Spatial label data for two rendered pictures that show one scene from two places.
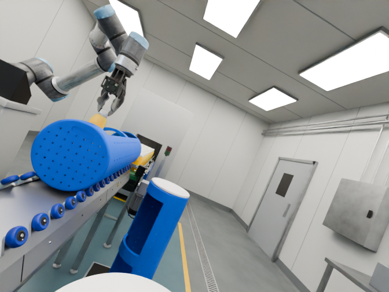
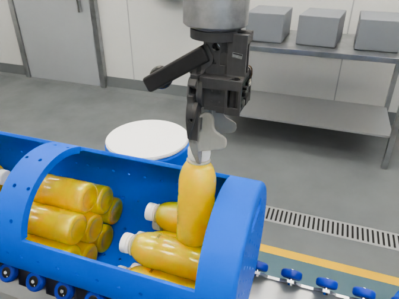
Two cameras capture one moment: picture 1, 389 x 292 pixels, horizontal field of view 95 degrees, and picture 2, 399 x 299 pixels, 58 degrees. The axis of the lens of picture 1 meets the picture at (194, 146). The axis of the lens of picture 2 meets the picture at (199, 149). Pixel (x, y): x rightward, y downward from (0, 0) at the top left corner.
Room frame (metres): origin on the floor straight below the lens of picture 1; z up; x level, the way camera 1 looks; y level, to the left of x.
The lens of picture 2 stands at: (0.56, 0.90, 1.61)
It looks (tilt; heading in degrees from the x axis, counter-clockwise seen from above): 30 degrees down; 298
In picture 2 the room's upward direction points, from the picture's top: straight up
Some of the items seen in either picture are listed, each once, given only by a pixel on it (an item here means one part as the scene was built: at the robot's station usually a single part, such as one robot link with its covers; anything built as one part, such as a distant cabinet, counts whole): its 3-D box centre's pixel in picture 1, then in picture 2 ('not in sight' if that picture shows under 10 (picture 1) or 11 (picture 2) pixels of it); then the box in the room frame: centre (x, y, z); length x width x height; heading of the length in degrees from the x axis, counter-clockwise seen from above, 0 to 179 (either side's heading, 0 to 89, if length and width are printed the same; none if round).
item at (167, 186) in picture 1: (171, 187); (147, 138); (1.21, 0.03, 1.03); 0.28 x 0.28 x 0.01
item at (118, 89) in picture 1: (117, 81); (218, 70); (0.78, 0.42, 1.44); 0.09 x 0.08 x 0.12; 8
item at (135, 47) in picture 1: (134, 49); not in sight; (0.78, 0.43, 1.61); 0.10 x 0.09 x 0.12; 40
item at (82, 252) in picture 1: (90, 236); not in sight; (1.53, 0.47, 0.31); 0.06 x 0.06 x 0.63; 8
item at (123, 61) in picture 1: (126, 66); (216, 10); (0.78, 0.42, 1.52); 0.10 x 0.09 x 0.05; 98
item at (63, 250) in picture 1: (73, 230); not in sight; (1.51, 0.61, 0.31); 0.06 x 0.06 x 0.63; 8
